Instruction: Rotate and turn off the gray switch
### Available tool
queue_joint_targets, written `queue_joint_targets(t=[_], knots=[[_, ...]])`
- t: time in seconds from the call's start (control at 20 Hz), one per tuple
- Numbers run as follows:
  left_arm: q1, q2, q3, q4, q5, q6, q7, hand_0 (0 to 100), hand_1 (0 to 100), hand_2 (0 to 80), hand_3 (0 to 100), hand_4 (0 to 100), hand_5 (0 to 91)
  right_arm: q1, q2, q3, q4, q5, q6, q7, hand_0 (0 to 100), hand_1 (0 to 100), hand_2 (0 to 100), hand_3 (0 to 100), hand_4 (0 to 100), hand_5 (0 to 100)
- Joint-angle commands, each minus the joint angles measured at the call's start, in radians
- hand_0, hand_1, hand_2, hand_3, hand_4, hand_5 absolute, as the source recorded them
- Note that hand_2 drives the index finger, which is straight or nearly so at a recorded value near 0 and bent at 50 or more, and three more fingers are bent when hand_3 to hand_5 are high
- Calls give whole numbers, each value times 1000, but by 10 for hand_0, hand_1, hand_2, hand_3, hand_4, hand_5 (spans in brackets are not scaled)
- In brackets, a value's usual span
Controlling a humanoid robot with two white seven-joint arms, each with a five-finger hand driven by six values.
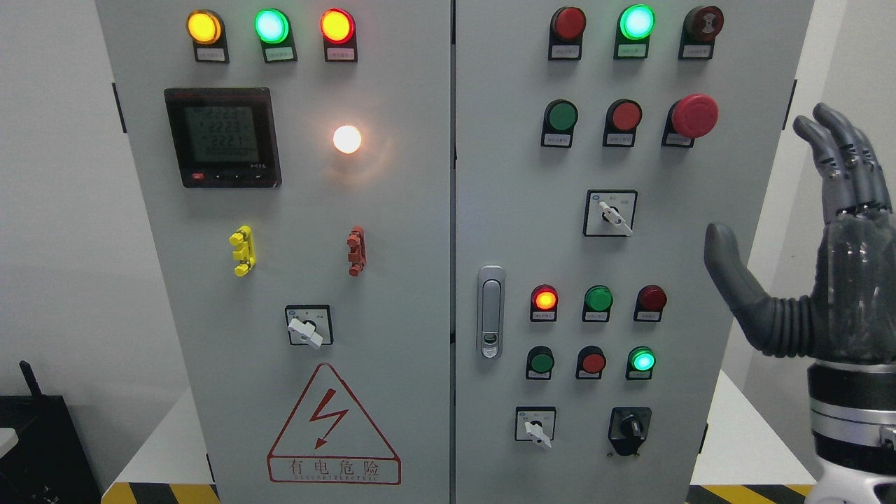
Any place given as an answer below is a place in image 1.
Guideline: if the gray robotic right hand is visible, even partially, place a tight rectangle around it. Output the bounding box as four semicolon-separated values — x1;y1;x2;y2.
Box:
703;103;895;365

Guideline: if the lit green indicator light lower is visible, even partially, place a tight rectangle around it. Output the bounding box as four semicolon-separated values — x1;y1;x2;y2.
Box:
625;346;657;381

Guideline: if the red emergency stop mushroom button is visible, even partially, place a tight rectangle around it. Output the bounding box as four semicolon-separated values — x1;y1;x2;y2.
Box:
661;93;719;148

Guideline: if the green indicator light middle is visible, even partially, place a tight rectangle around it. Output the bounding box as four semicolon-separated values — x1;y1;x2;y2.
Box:
582;285;614;323

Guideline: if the red push button lower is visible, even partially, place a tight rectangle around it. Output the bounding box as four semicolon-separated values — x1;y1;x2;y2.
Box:
575;345;607;380

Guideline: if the red push button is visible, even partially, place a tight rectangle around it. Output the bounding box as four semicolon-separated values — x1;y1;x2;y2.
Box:
575;345;607;380
603;99;643;148

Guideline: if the red push button upper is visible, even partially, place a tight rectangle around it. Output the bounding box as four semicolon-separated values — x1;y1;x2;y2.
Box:
603;99;643;148

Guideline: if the lit red-orange indicator light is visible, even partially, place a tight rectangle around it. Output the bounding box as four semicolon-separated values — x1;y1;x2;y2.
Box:
529;284;558;322

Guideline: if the green push button lower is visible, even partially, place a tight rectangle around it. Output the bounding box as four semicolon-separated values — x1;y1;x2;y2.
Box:
525;345;556;380

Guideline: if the green push button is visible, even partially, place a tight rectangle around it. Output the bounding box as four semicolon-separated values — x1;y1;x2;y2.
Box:
525;345;556;380
540;99;578;148

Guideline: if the dark red buzzer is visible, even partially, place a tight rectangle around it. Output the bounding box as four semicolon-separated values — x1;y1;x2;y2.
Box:
678;6;725;60

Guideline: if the green push button upper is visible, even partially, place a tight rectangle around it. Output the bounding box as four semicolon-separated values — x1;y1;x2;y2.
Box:
540;99;578;148

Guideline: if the silver cabinet door latch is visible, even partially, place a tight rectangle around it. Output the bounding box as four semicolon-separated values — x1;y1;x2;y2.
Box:
477;265;505;358

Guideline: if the bright green top indicator light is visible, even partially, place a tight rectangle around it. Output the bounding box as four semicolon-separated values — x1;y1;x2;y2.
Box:
613;3;655;60

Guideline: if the dark red top indicator light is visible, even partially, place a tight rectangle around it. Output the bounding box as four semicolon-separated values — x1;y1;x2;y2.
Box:
547;6;587;61

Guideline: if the gray electrical control cabinet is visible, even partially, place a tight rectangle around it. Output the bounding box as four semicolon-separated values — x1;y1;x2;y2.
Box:
96;1;813;503

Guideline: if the red terminal connector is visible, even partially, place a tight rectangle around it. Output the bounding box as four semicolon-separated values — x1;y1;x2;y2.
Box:
346;226;367;277

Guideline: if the white glowing indicator light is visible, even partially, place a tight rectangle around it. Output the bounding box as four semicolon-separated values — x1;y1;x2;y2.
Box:
332;124;363;155

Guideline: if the red electrical hazard warning sticker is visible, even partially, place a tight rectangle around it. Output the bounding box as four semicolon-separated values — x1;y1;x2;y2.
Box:
267;363;401;485

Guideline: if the red-orange indicator light left door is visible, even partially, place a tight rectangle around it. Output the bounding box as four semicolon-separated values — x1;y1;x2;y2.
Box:
320;8;358;62

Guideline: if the yellow terminal connector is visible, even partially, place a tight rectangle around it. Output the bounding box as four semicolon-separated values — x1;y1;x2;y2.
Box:
228;225;256;277

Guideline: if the green indicator light left door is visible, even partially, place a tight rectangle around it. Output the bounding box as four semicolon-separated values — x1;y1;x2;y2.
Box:
253;8;298;63

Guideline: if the black digital power meter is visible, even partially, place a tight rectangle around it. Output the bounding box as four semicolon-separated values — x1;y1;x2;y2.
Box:
164;87;281;188

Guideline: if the yellow indicator light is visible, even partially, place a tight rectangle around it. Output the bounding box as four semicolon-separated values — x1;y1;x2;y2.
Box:
186;9;228;64

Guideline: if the black box with antenna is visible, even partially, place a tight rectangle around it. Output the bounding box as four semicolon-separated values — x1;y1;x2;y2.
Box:
1;360;102;503

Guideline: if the black key selector switch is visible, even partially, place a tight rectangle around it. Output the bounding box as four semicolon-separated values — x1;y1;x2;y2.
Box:
608;407;652;456

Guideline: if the left door gray rotary switch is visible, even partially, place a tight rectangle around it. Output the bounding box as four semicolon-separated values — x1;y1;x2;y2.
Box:
284;305;334;349

